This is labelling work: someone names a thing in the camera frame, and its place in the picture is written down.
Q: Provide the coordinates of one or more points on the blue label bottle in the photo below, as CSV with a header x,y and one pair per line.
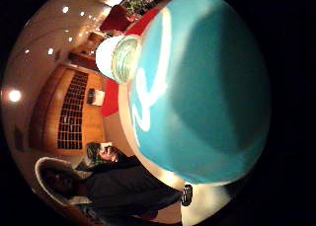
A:
x,y
197,88

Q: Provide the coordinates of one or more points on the red sofa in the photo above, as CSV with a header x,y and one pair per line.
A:
x,y
111,99

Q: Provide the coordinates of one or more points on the white box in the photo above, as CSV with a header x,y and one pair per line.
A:
x,y
99,98

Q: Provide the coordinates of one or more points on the black box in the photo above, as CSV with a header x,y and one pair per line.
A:
x,y
90,96

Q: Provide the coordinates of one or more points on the red seat cushion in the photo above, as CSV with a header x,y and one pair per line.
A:
x,y
141,23

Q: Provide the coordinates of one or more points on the the person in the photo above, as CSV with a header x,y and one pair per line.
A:
x,y
131,189

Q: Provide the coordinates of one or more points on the wooden cabinet with dark grid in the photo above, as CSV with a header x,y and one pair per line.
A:
x,y
70,114

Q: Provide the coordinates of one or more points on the small black device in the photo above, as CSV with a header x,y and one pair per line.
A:
x,y
187,195

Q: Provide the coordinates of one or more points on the red armchair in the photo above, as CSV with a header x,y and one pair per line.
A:
x,y
115,18

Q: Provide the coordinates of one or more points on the green plants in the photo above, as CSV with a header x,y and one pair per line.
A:
x,y
134,4

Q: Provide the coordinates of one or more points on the group of ceiling spot lamps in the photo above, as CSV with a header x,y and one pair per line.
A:
x,y
15,95

